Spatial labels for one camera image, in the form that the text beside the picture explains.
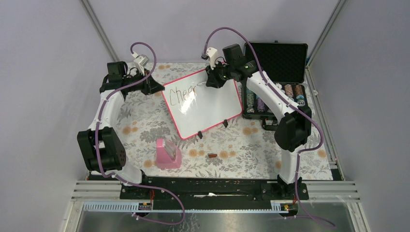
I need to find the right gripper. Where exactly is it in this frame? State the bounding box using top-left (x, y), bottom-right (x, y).
top-left (205, 60), bottom-right (234, 89)

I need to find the white slotted cable duct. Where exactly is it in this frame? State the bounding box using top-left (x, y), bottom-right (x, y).
top-left (83, 202), bottom-right (289, 214)

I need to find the black poker chip case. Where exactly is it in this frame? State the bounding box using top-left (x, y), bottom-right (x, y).
top-left (241, 41), bottom-right (308, 131)

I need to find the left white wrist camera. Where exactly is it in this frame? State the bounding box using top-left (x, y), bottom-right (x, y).
top-left (132, 53), bottom-right (149, 76)

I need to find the pink eraser holder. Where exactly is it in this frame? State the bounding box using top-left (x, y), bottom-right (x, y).
top-left (156, 138), bottom-right (182, 170)

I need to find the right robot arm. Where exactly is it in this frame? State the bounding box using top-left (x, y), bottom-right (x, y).
top-left (202, 44), bottom-right (311, 199)

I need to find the purple cable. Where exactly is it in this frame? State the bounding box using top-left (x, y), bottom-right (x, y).
top-left (201, 27), bottom-right (337, 229)
top-left (93, 42), bottom-right (187, 225)

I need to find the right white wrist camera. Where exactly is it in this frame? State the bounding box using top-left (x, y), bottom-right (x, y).
top-left (201, 47), bottom-right (219, 70)

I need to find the pink framed whiteboard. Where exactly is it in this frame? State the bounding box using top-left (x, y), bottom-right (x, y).
top-left (162, 69), bottom-right (243, 140)

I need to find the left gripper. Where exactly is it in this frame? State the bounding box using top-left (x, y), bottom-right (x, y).
top-left (124, 68), bottom-right (165, 95)

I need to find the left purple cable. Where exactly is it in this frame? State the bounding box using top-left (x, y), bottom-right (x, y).
top-left (93, 42), bottom-right (187, 225)

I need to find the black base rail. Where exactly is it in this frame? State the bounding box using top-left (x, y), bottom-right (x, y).
top-left (120, 175), bottom-right (309, 209)

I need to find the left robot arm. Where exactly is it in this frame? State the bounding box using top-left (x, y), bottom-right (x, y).
top-left (77, 61), bottom-right (164, 199)

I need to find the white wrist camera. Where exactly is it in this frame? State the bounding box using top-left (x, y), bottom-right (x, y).
top-left (201, 47), bottom-right (219, 70)
top-left (132, 53), bottom-right (149, 76)

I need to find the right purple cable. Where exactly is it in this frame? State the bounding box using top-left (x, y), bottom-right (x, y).
top-left (201, 27), bottom-right (337, 229)

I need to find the floral tablecloth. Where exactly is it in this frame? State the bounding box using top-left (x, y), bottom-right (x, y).
top-left (90, 62), bottom-right (334, 181)

